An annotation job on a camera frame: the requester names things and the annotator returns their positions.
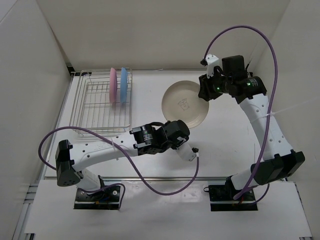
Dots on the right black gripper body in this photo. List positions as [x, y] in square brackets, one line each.
[224, 81]

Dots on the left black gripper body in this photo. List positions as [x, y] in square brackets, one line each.
[174, 146]

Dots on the cream plate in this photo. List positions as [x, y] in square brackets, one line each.
[181, 102]

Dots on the blue plate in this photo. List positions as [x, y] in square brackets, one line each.
[123, 85]

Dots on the pink plate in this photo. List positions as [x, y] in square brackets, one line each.
[113, 85]

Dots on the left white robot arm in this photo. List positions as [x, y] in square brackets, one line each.
[72, 160]

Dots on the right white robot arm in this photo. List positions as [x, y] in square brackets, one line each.
[277, 159]

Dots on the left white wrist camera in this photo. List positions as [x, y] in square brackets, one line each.
[186, 153]

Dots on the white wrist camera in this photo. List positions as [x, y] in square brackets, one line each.
[186, 153]
[210, 61]

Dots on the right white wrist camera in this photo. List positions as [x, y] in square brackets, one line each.
[210, 61]

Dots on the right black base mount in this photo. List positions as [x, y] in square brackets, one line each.
[221, 200]

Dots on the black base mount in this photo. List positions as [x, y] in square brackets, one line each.
[110, 198]
[221, 200]

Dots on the wire dish rack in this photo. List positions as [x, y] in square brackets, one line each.
[92, 109]

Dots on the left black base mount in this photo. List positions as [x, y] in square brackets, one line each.
[110, 198]

